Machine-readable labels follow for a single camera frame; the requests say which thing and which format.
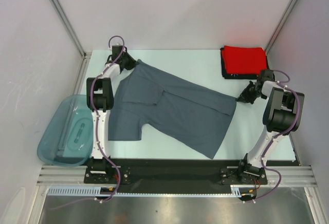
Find right aluminium frame post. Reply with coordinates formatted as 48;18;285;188
265;0;299;54

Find aluminium frame post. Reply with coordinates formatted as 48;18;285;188
265;0;299;54
49;0;86;58

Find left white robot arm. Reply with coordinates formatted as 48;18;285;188
84;45;137;184

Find grey t shirt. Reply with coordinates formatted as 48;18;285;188
108;60;236;159

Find aluminium front rail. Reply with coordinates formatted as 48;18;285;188
36;165;317;187

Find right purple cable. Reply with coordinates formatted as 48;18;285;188
243;69;300;204

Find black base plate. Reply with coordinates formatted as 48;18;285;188
83;157;269;194

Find teal transparent plastic bin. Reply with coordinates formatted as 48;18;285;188
37;95;93;167

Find white slotted cable duct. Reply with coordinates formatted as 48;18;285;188
47;186;255;198

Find left aluminium frame post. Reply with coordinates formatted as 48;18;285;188
49;0;86;58

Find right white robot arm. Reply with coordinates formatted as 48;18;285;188
236;69;305;183

